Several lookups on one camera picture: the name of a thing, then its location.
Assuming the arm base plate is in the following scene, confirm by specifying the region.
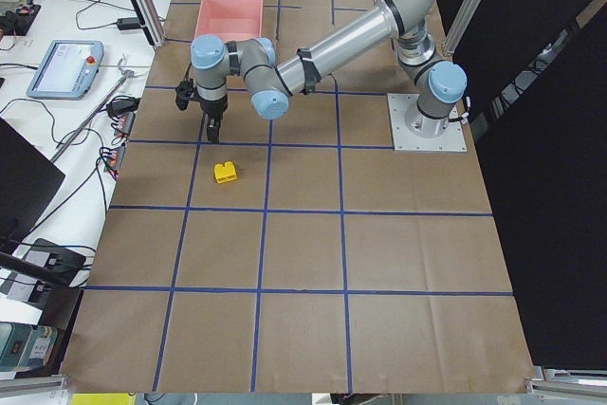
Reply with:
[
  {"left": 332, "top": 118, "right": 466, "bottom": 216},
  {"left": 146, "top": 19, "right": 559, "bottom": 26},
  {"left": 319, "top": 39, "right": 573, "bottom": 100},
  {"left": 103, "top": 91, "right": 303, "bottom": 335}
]
[{"left": 387, "top": 93, "right": 468, "bottom": 153}]

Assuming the blue teach pendant tablet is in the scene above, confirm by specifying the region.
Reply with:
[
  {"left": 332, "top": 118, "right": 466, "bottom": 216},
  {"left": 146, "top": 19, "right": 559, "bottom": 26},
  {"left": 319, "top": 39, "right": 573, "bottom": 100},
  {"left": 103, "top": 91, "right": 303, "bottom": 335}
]
[{"left": 27, "top": 40, "right": 104, "bottom": 100}]

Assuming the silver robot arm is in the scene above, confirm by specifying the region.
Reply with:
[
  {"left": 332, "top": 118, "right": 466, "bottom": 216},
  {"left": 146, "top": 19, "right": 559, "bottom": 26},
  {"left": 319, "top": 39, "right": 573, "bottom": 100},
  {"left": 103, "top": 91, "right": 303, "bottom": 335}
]
[{"left": 175, "top": 0, "right": 468, "bottom": 142}]

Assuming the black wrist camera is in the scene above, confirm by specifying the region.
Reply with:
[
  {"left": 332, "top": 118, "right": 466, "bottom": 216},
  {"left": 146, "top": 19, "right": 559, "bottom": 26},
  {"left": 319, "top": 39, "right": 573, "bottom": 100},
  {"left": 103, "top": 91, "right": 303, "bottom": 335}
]
[{"left": 175, "top": 79, "right": 195, "bottom": 111}]

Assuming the yellow toy block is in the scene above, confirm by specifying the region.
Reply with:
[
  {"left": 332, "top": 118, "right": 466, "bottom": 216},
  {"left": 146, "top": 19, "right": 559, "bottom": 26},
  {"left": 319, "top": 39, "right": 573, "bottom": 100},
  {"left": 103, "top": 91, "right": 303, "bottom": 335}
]
[{"left": 213, "top": 160, "right": 238, "bottom": 184}]

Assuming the black laptop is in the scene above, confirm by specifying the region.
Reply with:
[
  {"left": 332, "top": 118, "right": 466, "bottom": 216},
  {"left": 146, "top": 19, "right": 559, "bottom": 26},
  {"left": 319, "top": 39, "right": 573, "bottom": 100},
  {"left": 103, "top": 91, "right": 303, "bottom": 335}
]
[{"left": 1, "top": 120, "right": 65, "bottom": 254}]

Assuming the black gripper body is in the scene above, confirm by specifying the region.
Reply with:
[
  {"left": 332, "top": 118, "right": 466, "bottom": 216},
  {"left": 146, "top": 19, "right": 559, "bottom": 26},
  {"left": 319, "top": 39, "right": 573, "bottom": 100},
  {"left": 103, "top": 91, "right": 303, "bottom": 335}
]
[{"left": 199, "top": 97, "right": 228, "bottom": 126}]

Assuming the black power adapter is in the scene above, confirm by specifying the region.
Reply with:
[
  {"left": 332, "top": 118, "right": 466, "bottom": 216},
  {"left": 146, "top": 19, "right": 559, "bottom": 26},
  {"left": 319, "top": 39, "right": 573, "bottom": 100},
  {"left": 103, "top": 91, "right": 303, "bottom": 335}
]
[{"left": 116, "top": 17, "right": 140, "bottom": 30}]

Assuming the pink plastic box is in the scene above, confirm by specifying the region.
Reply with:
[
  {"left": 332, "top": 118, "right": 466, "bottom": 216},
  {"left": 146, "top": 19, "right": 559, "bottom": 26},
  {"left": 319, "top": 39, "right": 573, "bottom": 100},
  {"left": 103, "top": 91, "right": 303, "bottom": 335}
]
[{"left": 193, "top": 0, "right": 264, "bottom": 42}]

